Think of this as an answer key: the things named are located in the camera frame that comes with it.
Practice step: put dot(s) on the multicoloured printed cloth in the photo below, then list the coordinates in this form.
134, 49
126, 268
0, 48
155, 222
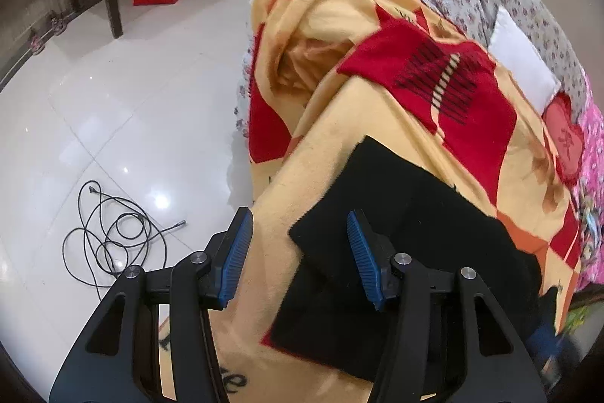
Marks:
593, 233

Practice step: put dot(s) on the red heart pillow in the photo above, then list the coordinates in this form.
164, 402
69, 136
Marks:
561, 134

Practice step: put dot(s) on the pink printed quilt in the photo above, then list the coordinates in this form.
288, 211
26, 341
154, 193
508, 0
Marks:
593, 148

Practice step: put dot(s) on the black pants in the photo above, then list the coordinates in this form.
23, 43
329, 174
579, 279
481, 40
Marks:
424, 219

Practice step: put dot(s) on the white pillow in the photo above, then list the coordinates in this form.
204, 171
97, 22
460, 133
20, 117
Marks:
519, 53

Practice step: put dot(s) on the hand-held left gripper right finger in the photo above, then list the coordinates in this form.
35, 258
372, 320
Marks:
361, 256

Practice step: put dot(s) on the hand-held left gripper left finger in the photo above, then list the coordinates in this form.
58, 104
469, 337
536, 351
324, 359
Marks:
233, 259

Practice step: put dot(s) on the yellow red printed blanket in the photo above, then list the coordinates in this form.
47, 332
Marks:
330, 138

